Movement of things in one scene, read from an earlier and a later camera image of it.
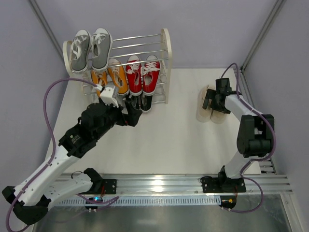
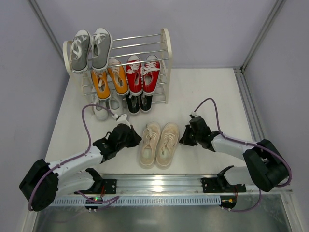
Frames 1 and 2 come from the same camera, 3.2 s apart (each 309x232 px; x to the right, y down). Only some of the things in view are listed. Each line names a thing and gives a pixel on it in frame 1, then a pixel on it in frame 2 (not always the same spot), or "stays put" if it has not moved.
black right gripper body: x=216 y=101 → x=189 y=135
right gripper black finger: x=210 y=94 → x=188 y=137
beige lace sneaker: x=203 y=115 → x=150 y=141
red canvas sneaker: x=134 y=75 stays put
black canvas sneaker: x=134 y=100 stays put
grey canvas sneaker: x=80 y=50 stays put
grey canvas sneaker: x=101 y=43 stays put
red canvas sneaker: x=150 y=72 stays put
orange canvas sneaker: x=119 y=76 stays put
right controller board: x=228 y=201 stays put
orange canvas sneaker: x=99 y=78 stays put
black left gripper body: x=123 y=115 → x=132 y=137
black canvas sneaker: x=146 y=102 stays put
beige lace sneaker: x=218 y=117 → x=169 y=137
